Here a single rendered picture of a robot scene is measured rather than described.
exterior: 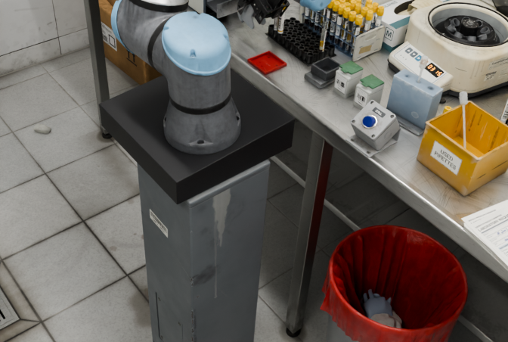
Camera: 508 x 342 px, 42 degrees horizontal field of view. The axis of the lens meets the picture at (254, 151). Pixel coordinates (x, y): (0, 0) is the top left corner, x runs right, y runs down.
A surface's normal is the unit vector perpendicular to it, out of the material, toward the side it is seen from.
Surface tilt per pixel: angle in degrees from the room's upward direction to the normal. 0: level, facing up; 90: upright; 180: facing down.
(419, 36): 90
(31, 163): 0
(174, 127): 76
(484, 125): 90
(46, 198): 0
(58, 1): 90
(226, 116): 72
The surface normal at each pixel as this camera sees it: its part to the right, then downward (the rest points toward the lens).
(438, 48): -0.87, 0.29
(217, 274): 0.62, 0.54
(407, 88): -0.70, 0.44
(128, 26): -0.70, 0.23
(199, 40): 0.09, -0.65
